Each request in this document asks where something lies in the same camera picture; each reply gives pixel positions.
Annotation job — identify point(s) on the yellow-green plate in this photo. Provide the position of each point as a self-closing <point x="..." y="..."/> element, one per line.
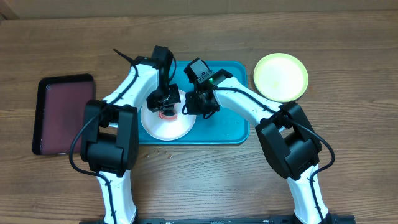
<point x="281" y="77"/>

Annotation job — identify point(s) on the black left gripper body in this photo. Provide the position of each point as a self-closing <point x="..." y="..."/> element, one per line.
<point x="163" y="98"/>

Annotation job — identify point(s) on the white plate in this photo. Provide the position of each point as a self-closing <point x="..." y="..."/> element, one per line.
<point x="167" y="130"/>

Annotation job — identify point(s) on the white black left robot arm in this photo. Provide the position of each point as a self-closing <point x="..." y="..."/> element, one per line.
<point x="109" y="136"/>

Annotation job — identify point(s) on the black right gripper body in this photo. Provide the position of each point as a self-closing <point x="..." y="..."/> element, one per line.
<point x="198" y="106"/>

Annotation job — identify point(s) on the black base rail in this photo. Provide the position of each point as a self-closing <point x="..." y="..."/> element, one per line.
<point x="275" y="219"/>

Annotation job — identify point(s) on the teal plastic tray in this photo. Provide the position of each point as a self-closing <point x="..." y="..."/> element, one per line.
<point x="224" y="127"/>

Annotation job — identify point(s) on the pink green sponge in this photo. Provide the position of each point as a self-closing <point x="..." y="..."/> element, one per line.
<point x="168" y="115"/>

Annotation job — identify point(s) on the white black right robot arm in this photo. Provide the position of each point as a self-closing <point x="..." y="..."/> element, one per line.
<point x="288" y="141"/>

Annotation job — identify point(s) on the black dark red tray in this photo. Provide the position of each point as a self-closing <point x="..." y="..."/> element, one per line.
<point x="59" y="112"/>

